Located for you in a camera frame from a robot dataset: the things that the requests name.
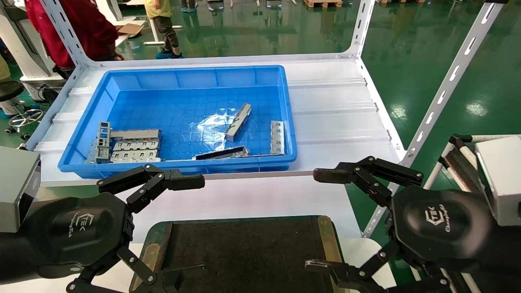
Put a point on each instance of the white background table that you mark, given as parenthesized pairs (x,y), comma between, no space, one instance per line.
(122,40)

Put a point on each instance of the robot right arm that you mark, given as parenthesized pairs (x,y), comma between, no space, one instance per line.
(508,252)

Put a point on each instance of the person in red shirt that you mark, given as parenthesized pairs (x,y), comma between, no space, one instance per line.
(77,28)

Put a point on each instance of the wooden pallet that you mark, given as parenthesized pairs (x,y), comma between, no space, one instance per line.
(321,3)
(401,1)

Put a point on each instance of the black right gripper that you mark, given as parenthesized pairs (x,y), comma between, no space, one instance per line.
(443,228)

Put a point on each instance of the white slotted metal shelf rack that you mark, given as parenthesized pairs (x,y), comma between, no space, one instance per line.
(333,106)

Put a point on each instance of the grey slotted metal part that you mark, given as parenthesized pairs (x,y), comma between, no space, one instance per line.
(277,138)

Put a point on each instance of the white tubular cart frame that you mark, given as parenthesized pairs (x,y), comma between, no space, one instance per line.
(456,162)

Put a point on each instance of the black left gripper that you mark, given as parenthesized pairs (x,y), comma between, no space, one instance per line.
(77,232)

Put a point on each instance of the person in yellow shirt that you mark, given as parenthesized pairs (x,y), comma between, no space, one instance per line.
(156,8)

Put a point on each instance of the black tray container brass rim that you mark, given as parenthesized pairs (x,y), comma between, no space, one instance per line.
(244,252)

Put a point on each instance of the blue plastic bin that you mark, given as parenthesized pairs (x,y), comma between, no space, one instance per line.
(171,114)

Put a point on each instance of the long grey metal part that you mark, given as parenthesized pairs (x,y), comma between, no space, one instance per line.
(238,122)
(136,145)
(134,154)
(135,134)

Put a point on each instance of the dark long metal part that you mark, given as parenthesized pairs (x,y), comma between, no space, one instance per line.
(222,153)

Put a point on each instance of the black stool chrome base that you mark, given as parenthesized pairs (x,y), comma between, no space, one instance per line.
(10,90)

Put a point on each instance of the open cardboard box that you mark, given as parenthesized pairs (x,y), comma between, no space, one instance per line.
(131,28)

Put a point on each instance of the white machine pedestal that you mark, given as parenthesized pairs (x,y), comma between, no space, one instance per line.
(24,53)

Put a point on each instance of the grey metal frame part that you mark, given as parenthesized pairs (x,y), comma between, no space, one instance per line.
(103,134)

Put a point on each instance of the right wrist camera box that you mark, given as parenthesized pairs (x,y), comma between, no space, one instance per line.
(502,175)

